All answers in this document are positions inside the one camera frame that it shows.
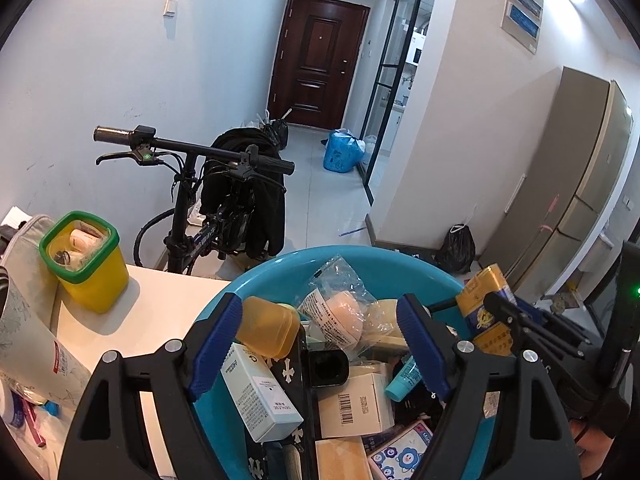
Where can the tan flat pad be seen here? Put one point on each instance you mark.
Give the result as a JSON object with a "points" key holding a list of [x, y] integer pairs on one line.
{"points": [[342, 460]]}

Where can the beige soap bar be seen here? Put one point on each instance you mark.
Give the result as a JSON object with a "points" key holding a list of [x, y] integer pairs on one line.
{"points": [[387, 320]]}

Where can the yellow container with green rim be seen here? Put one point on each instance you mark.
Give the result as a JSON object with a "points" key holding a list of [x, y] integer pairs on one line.
{"points": [[97, 280]]}

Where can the person's right hand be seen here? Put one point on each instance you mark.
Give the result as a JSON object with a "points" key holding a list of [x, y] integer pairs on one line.
{"points": [[595, 442]]}

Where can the grey fabric pouch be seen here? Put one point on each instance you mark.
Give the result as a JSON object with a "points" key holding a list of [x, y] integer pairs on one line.
{"points": [[30, 247]]}

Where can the black trash bag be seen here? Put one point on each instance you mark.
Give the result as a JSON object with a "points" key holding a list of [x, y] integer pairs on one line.
{"points": [[455, 250]]}

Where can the white barcode cardboard box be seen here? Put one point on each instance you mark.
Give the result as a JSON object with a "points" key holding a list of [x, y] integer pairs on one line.
{"points": [[357, 400]]}

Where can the black folding bicycle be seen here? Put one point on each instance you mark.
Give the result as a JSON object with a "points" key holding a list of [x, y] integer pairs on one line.
{"points": [[175, 220]]}

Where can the white box with black label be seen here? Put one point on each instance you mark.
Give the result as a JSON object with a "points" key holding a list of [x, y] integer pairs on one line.
{"points": [[260, 395]]}

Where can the white sneakers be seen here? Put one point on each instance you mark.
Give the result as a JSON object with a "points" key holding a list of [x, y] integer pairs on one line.
{"points": [[196, 212]]}

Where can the black cross-print wallet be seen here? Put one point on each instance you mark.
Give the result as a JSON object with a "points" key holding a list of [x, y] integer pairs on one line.
{"points": [[292, 365]]}

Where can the yellow cardboard box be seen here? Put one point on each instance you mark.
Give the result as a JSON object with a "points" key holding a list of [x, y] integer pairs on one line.
{"points": [[487, 285]]}

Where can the black plastic bag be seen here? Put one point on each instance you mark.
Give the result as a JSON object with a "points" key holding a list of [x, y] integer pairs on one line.
{"points": [[277, 132]]}

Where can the blue plastic basin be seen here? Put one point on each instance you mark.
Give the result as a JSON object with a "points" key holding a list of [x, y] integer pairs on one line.
{"points": [[280, 266]]}

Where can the white leaning strip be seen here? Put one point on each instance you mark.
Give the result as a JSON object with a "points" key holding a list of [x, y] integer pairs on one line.
{"points": [[515, 192]]}

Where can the black-framed glass sliding door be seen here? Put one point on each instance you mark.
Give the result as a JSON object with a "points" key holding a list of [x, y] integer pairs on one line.
{"points": [[395, 85]]}

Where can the pink makeup sponge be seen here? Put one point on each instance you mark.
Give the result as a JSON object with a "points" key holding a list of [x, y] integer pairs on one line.
{"points": [[342, 320]]}

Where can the grey electrical panel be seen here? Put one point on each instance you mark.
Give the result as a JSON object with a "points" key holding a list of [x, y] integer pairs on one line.
{"points": [[522, 12]]}

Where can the blue plastic bag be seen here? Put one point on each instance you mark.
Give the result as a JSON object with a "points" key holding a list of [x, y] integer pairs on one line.
{"points": [[342, 152]]}

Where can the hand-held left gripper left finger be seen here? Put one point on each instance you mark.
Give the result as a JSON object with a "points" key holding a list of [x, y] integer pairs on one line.
{"points": [[215, 355]]}

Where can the gold refrigerator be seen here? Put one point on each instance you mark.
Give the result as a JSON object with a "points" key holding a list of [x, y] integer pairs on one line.
{"points": [[560, 175]]}

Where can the brown entrance door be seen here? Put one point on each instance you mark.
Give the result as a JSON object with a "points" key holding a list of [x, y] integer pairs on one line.
{"points": [[315, 60]]}

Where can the white wall switch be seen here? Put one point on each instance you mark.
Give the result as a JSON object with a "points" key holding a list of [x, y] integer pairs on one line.
{"points": [[171, 6]]}

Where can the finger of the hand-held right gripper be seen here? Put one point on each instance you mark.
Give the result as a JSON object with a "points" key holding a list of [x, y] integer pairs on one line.
{"points": [[545, 330], [442, 305]]}

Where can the blue flower print packet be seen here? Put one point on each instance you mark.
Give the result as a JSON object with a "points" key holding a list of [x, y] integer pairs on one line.
{"points": [[400, 452]]}

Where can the pink and blue wrapper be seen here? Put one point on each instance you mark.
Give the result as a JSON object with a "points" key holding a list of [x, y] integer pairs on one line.
{"points": [[30, 417]]}

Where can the clear plastic bag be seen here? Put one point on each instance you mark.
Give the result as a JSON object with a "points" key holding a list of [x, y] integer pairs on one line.
{"points": [[345, 280]]}

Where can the teal tube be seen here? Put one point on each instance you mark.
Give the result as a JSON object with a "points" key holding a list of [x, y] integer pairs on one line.
{"points": [[400, 380]]}

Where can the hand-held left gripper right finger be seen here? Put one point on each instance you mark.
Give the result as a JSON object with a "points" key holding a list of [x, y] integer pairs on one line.
{"points": [[422, 355]]}

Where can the blue pen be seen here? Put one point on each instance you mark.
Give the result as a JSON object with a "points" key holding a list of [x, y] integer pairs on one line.
{"points": [[352, 231]]}

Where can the white plastic bag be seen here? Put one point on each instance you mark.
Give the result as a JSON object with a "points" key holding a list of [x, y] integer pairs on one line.
{"points": [[252, 121], [371, 147]]}

